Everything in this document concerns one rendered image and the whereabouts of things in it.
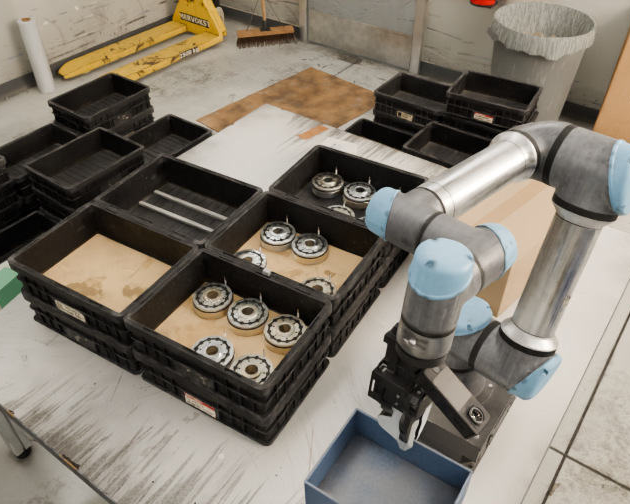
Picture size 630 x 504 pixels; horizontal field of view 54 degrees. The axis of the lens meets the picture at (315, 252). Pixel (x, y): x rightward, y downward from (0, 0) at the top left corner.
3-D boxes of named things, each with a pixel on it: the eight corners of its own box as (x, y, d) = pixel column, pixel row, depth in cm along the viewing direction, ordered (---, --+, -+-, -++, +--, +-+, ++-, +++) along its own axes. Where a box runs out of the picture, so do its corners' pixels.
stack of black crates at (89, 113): (128, 146, 346) (111, 71, 317) (166, 163, 333) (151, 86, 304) (70, 179, 322) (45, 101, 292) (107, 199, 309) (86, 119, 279)
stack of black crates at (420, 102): (456, 145, 347) (466, 90, 325) (432, 169, 329) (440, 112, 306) (395, 125, 365) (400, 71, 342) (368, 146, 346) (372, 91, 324)
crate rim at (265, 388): (334, 309, 146) (334, 302, 145) (264, 399, 127) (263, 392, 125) (202, 253, 162) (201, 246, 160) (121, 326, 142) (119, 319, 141)
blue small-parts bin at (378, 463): (466, 493, 94) (473, 471, 90) (422, 580, 85) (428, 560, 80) (355, 430, 103) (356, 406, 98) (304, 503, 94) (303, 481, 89)
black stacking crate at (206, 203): (266, 221, 188) (264, 190, 180) (206, 278, 168) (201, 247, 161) (167, 183, 203) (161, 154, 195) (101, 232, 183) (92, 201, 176)
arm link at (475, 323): (450, 321, 144) (456, 279, 135) (500, 351, 137) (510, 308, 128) (419, 350, 138) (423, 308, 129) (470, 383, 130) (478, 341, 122)
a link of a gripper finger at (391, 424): (379, 432, 98) (388, 391, 93) (411, 452, 95) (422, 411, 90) (368, 443, 96) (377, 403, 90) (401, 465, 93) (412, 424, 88)
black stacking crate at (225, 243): (385, 266, 172) (388, 234, 165) (333, 334, 153) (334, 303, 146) (267, 221, 187) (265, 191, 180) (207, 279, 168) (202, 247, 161)
